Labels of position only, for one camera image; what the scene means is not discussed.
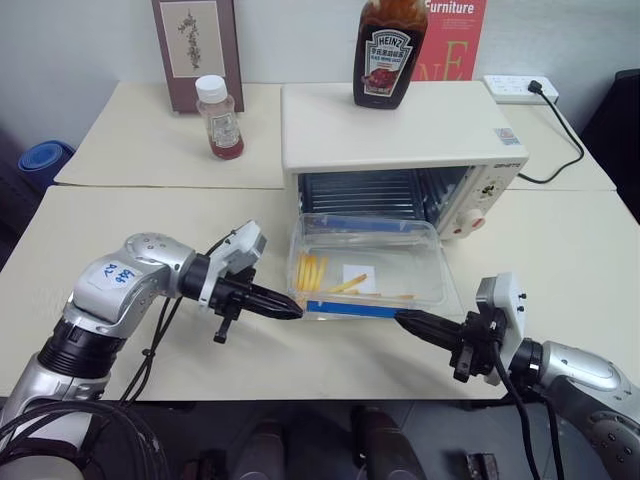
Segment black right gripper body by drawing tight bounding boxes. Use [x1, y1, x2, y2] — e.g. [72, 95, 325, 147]
[448, 310, 503, 384]

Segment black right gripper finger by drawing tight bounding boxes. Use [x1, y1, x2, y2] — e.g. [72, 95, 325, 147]
[393, 308, 468, 336]
[397, 317, 466, 353]

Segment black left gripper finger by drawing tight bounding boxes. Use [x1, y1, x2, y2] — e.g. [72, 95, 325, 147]
[246, 297, 304, 322]
[248, 283, 305, 314]

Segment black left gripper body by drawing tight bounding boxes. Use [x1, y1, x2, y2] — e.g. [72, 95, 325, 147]
[211, 276, 261, 344]

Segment clear plastic food container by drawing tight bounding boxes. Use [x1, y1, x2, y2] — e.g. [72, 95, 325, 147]
[286, 211, 464, 322]

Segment white oven knob red mark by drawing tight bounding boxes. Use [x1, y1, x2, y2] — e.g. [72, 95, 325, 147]
[446, 208, 489, 242]

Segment cream oven timer dial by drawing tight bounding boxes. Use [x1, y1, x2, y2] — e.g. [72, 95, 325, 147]
[474, 175, 503, 203]

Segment cream toaster oven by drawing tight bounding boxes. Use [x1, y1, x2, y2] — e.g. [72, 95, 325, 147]
[279, 79, 530, 243]

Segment yellow crinkle fries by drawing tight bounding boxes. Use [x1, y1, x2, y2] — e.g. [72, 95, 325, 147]
[296, 253, 330, 292]

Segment dark rounded shape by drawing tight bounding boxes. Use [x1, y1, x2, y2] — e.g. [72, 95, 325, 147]
[348, 405, 422, 480]
[232, 418, 293, 480]

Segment small clear bottle white cap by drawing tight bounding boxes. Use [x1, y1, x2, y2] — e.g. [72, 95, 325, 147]
[194, 74, 247, 162]

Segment blue rolled mat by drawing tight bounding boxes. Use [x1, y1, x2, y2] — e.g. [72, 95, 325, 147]
[16, 142, 77, 187]

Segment white power strip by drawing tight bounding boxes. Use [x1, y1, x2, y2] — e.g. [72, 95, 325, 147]
[481, 73, 562, 106]

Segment brown framed flower picture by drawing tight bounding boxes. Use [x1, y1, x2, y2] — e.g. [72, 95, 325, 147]
[150, 0, 246, 118]

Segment dark Heinz sauce bottle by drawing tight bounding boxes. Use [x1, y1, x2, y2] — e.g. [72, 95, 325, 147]
[351, 0, 430, 109]

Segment red Furniture book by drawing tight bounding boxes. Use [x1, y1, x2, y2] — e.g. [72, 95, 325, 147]
[415, 0, 489, 84]

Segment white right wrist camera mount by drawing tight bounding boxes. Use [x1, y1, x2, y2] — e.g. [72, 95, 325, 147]
[474, 272, 527, 387]

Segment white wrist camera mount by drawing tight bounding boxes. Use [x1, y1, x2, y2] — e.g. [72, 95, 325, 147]
[197, 219, 269, 312]
[474, 272, 527, 387]

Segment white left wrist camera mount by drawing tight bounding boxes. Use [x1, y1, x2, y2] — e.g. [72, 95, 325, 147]
[197, 219, 269, 312]

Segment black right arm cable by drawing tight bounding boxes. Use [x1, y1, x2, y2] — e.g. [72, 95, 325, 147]
[488, 319, 557, 480]

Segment black plug and power cord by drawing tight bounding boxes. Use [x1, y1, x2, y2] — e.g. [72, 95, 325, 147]
[516, 79, 586, 185]

